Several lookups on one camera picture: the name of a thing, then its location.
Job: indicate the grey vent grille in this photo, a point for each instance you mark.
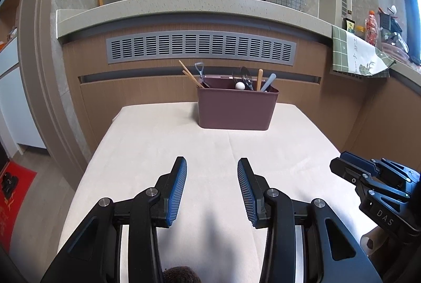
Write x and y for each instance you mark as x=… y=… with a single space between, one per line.
x=200 y=48

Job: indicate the small wall vent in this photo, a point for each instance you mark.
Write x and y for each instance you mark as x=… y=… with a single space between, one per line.
x=344 y=0

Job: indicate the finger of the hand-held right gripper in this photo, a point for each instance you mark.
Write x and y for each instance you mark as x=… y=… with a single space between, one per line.
x=357 y=160
x=345 y=169

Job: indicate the wooden kitchen cabinet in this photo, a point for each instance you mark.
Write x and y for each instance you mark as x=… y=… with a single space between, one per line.
x=361 y=118

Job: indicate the green checked cloth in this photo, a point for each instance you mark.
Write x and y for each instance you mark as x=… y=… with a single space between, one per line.
x=342 y=49

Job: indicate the black shoe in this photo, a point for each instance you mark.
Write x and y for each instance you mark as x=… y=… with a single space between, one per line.
x=9 y=183

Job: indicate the red floor mat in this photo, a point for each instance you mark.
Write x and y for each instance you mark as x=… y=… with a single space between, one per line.
x=19 y=194

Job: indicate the wooden chopstick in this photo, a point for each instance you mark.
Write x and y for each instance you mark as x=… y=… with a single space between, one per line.
x=189 y=76
x=187 y=71

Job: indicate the white egg-shaped object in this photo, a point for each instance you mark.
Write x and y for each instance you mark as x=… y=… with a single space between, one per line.
x=393 y=9

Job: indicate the orange-lidded jar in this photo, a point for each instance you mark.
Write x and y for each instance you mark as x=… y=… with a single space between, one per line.
x=360 y=32

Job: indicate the red chilli bottle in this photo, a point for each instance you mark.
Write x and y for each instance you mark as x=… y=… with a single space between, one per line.
x=371 y=28

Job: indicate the dark fuzzy object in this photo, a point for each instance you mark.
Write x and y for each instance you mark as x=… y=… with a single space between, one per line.
x=181 y=274

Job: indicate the beige table cover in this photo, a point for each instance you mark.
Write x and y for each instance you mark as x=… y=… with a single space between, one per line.
x=204 y=151

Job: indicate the dark bottle with yellow label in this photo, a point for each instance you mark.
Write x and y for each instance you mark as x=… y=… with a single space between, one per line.
x=349 y=25

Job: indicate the person's right hand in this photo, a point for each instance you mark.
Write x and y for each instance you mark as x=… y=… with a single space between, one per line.
x=371 y=238

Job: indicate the white round-headed utensil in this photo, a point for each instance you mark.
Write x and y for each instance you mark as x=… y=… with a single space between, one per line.
x=240 y=86

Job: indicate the pink dish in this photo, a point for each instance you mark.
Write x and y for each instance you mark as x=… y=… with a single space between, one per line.
x=394 y=51

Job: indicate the maroon utensil holder box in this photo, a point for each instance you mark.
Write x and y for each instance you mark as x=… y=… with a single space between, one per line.
x=235 y=108

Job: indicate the black box grater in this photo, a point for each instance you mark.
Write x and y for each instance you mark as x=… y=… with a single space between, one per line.
x=388 y=21

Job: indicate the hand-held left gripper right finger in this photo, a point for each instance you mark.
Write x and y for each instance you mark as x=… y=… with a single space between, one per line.
x=246 y=191

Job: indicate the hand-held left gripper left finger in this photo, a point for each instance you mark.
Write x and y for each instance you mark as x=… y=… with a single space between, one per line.
x=177 y=191

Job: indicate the speckled stone countertop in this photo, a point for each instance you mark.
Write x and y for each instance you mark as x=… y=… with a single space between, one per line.
x=197 y=5

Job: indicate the small shovel-shaped metal spoon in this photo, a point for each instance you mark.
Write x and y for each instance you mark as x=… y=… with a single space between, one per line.
x=200 y=73

